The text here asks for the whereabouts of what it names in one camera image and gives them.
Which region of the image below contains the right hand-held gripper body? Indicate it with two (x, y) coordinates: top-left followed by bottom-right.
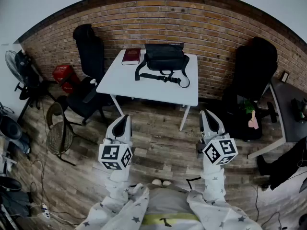
(196, 132), (238, 166)

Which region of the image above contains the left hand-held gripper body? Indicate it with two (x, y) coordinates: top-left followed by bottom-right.
(98, 137), (133, 171)

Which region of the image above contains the black backpack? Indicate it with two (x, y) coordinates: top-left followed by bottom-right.
(134, 43), (190, 89)

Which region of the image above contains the person's right forearm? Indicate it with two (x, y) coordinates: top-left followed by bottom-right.
(200, 163), (226, 202)

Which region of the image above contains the person's left forearm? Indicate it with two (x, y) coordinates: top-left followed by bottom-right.
(103, 168), (131, 201)

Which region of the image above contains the green plant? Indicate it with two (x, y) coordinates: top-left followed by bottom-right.
(241, 99), (256, 115)

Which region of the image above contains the white table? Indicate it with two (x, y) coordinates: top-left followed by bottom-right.
(95, 47), (199, 132)

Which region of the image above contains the brown wicker chair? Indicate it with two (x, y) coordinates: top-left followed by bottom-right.
(45, 102), (83, 167)

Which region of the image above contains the red cardboard box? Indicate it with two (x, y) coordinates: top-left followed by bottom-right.
(61, 77), (81, 94)
(52, 65), (74, 83)

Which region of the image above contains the dark grey desk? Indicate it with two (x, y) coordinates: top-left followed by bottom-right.
(248, 77), (307, 160)

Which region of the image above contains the person's torso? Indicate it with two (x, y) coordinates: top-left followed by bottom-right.
(76, 183), (263, 230)

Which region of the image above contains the black office chair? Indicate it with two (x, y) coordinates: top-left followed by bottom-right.
(56, 23), (125, 127)
(222, 36), (279, 141)

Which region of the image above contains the dark red hardcover book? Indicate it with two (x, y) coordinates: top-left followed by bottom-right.
(121, 48), (142, 66)

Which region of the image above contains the white power strip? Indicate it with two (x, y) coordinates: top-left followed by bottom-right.
(40, 203), (51, 219)

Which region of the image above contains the black swivel chair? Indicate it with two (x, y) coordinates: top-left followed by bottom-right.
(14, 50), (57, 110)

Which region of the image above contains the black round device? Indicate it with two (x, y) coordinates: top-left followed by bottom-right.
(0, 115), (31, 154)

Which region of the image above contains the grey bag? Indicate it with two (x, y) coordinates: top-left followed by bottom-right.
(0, 190), (32, 218)

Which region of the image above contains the black floor cable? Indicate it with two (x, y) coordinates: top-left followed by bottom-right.
(251, 183), (283, 230)
(28, 159), (48, 206)

